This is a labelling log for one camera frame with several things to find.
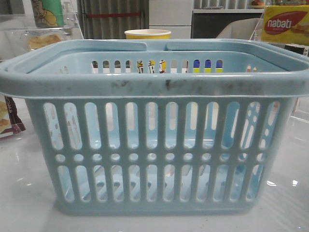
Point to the green cartoon snack can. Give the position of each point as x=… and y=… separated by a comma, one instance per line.
x=47, y=13

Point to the clear acrylic display shelf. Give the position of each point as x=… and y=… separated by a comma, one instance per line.
x=17, y=25

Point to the yellow nabati wafer box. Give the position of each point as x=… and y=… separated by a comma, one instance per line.
x=286, y=24

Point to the white drawer cabinet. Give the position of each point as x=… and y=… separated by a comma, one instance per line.
x=172, y=15

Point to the bagged bread loaf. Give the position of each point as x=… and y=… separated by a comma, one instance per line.
x=41, y=41

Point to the light blue plastic basket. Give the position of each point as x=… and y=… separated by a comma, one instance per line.
x=158, y=127

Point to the black and white box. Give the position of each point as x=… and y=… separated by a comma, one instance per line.
x=300, y=49

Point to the yellow paper cup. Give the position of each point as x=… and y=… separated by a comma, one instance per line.
x=147, y=34

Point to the white chair back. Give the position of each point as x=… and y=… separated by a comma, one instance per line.
x=241, y=29

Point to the brown snack package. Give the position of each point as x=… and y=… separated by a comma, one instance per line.
x=10, y=123

